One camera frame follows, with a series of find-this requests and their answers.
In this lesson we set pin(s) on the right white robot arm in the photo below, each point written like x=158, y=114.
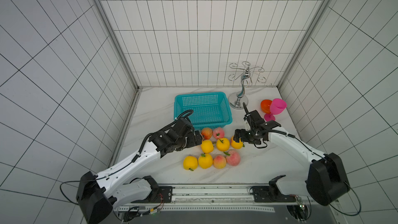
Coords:
x=323, y=179

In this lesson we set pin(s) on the aluminium mounting rail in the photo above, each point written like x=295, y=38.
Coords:
x=215, y=197

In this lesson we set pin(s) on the orange-red peach top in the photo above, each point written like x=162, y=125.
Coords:
x=206, y=133

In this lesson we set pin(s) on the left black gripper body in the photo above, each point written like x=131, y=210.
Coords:
x=188, y=141

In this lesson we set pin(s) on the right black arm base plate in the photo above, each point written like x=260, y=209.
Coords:
x=267, y=194

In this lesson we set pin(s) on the pink peach top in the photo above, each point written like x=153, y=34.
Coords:
x=218, y=133

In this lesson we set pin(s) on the teal plastic basket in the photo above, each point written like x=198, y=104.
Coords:
x=210, y=110

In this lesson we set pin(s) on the magenta plastic goblet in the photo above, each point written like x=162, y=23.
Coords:
x=276, y=108

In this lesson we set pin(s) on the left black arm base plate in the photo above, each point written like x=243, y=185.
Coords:
x=162, y=194

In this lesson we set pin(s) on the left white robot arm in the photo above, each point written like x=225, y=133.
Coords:
x=99, y=194

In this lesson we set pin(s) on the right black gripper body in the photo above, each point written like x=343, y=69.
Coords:
x=243, y=134

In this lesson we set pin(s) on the yellow peach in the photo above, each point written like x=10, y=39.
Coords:
x=190, y=163
x=207, y=146
x=205, y=161
x=223, y=144
x=236, y=144

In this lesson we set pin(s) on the chrome cup holder stand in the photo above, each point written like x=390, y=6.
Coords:
x=244, y=75

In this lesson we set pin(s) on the pink peach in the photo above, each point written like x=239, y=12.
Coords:
x=233, y=157
x=218, y=133

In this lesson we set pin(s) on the orange plastic goblet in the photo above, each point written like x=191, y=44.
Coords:
x=265, y=106

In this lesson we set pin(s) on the orange-pink peach bottom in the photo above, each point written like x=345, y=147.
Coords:
x=219, y=162

